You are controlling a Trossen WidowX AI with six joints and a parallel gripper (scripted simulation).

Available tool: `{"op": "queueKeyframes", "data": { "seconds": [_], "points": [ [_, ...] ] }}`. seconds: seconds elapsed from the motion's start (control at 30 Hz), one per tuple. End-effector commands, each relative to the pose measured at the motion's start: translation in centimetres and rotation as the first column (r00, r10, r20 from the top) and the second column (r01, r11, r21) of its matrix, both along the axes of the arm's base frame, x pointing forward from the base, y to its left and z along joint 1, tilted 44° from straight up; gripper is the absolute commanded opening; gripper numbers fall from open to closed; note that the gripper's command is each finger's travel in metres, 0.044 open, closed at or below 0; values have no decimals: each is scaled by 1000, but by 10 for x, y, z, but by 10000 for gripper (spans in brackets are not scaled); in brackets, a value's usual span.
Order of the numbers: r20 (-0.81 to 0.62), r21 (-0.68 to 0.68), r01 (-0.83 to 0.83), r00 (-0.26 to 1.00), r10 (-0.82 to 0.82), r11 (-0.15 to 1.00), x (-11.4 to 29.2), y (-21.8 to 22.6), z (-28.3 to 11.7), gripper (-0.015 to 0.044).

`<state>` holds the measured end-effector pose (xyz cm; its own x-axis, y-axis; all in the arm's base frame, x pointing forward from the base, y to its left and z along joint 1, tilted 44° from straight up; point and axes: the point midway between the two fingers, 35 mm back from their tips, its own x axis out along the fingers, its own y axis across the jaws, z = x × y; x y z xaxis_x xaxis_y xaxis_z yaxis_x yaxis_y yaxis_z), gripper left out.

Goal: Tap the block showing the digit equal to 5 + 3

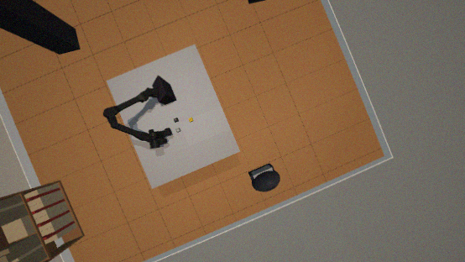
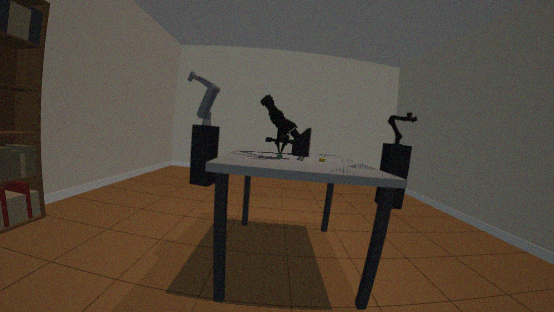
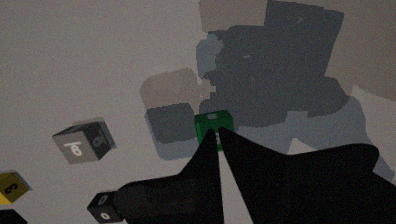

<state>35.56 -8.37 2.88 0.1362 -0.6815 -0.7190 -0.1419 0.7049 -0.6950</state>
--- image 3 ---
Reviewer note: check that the small yellow block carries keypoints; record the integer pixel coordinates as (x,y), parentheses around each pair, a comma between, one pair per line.
(11,188)

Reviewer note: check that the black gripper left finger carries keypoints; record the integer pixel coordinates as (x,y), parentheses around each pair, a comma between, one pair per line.
(196,189)

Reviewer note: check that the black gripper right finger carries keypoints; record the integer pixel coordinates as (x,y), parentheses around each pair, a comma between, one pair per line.
(266,178)

